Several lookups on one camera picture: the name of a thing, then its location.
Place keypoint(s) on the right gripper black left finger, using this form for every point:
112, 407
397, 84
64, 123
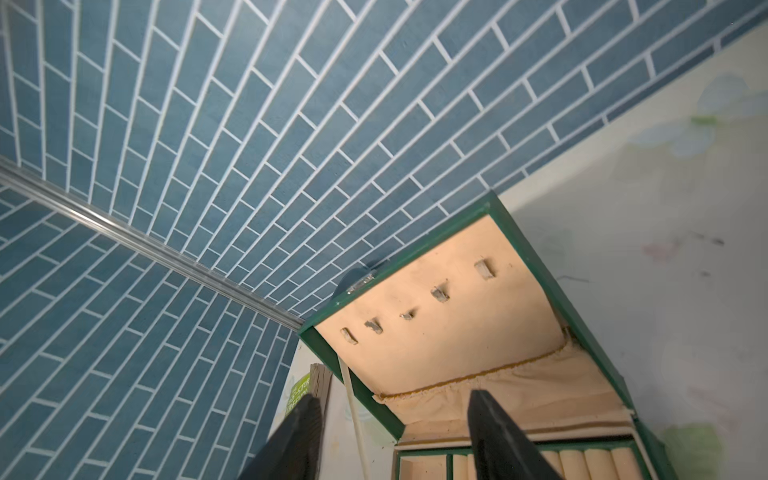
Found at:
293, 451

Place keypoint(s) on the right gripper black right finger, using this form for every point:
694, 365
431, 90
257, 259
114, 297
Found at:
501, 449

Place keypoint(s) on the aluminium left corner post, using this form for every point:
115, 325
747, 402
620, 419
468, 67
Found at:
26, 183

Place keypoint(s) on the floral table mat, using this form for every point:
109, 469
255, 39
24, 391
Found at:
655, 227

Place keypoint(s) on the green jewelry box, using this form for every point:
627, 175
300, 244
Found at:
471, 306

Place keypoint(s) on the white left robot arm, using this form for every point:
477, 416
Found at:
358, 430

